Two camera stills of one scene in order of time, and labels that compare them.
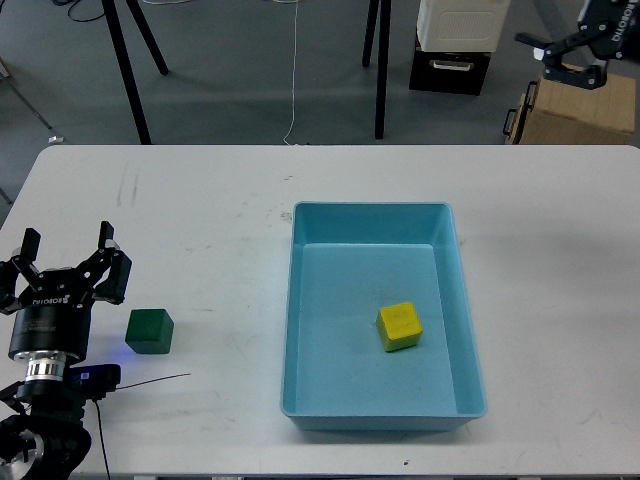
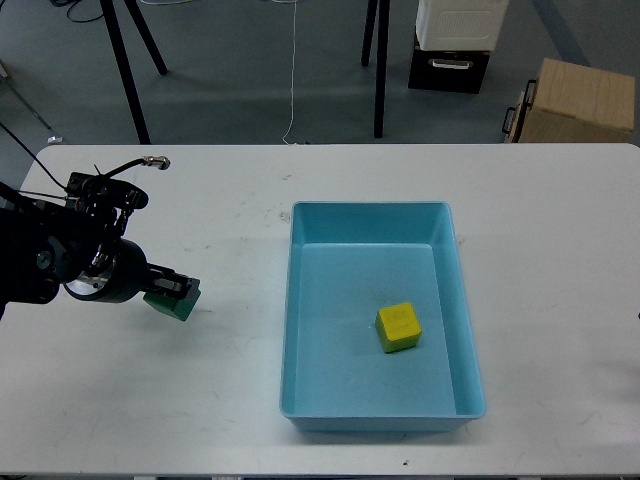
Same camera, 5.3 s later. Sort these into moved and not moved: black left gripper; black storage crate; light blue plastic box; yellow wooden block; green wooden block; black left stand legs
Moved: green wooden block; black left gripper
Not moved: black storage crate; yellow wooden block; black left stand legs; light blue plastic box
